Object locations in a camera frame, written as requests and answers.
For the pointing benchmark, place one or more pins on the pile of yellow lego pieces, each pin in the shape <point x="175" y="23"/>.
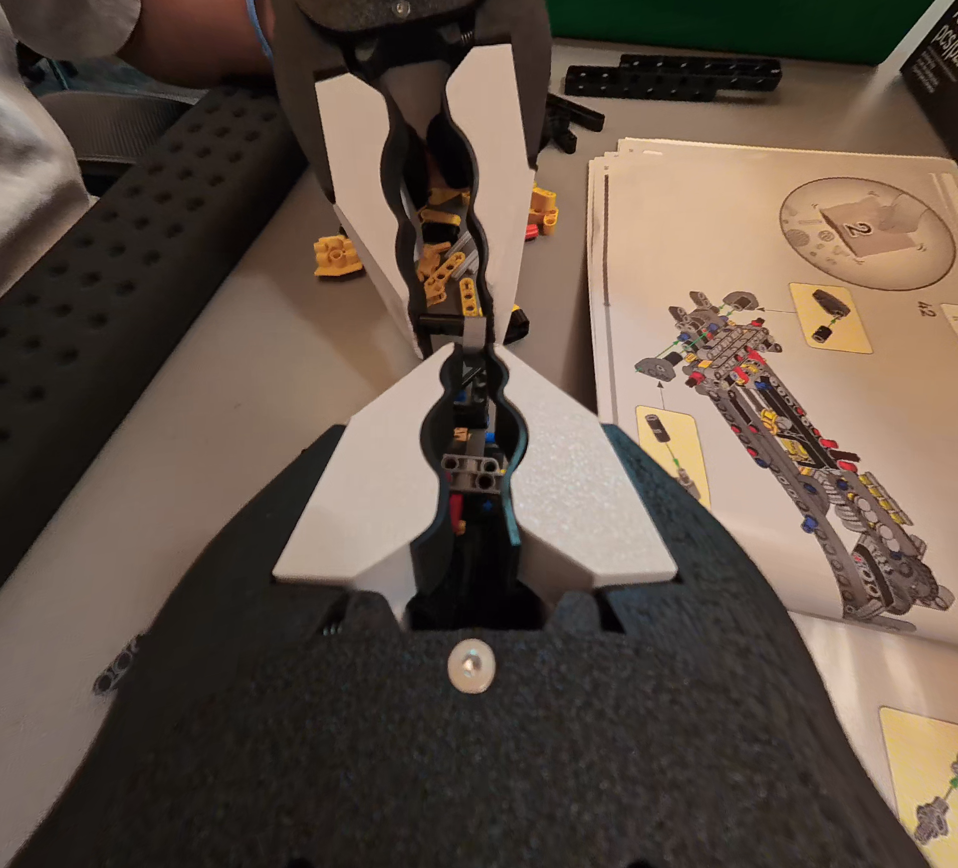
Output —
<point x="340" y="258"/>

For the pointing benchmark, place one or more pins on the grey lego car chassis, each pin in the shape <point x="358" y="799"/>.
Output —
<point x="471" y="471"/>

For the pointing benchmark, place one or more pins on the lego instruction booklet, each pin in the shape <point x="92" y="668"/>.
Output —
<point x="711" y="224"/>

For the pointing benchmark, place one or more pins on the grey lego piece with connector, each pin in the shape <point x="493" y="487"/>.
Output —
<point x="474" y="337"/>

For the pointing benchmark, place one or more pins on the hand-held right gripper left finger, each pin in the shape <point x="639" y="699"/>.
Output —
<point x="359" y="501"/>

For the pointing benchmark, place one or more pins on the lego set box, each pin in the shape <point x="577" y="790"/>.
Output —
<point x="935" y="75"/>

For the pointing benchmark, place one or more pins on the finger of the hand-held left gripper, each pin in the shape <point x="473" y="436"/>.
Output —
<point x="501" y="157"/>
<point x="352" y="157"/>

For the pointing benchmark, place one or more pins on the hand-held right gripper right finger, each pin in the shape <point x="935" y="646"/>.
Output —
<point x="591" y="501"/>

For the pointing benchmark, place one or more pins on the pile of black lego pieces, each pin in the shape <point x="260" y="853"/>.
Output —
<point x="673" y="78"/>

